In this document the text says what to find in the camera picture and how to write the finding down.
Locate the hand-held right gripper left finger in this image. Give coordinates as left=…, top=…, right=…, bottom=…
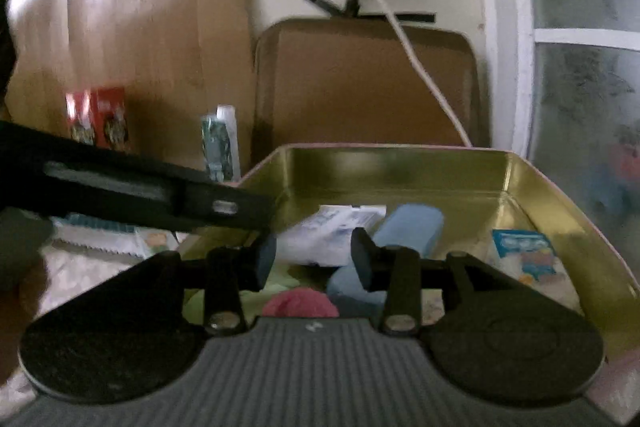
left=115, top=234, right=278, bottom=337

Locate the black tape strip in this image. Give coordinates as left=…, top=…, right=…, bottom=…
left=360, top=11, right=436, bottom=26
left=302, top=0, right=361, bottom=16

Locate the pink fuzzy sock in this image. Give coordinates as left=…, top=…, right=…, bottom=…
left=262, top=287, right=337, bottom=319

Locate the clear cotton swab box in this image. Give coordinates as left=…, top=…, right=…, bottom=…
left=135, top=227, right=179, bottom=259

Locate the white packet cartoon print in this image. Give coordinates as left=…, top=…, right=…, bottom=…
left=490, top=229, right=583, bottom=313

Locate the person's left hand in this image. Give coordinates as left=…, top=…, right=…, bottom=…
left=0, top=257, right=48, bottom=388

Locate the red food box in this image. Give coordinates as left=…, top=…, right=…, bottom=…
left=65, top=87, right=132, bottom=152

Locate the white window frame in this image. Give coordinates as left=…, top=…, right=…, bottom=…
left=470, top=0, right=640, bottom=158

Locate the light blue sponge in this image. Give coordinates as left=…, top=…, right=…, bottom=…
left=327, top=204, right=445, bottom=318

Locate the teal lace mat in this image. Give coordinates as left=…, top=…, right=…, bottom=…
left=52, top=212, right=146, bottom=258

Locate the brown tray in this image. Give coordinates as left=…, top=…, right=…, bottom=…
left=252, top=18, right=488, bottom=158

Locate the white power cable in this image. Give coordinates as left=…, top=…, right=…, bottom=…
left=332, top=0, right=473, bottom=148

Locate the white tissue packet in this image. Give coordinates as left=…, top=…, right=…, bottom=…
left=277, top=204, right=388, bottom=268

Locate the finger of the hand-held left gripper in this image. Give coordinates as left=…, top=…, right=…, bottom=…
left=0, top=122, right=277, bottom=234

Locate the green drink carton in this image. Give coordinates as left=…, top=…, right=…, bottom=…
left=201, top=105, right=242, bottom=184

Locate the wooden board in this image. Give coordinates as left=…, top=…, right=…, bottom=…
left=5, top=0, right=256, bottom=178

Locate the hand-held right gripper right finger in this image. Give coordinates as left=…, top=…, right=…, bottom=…
left=350, top=228, right=531, bottom=337

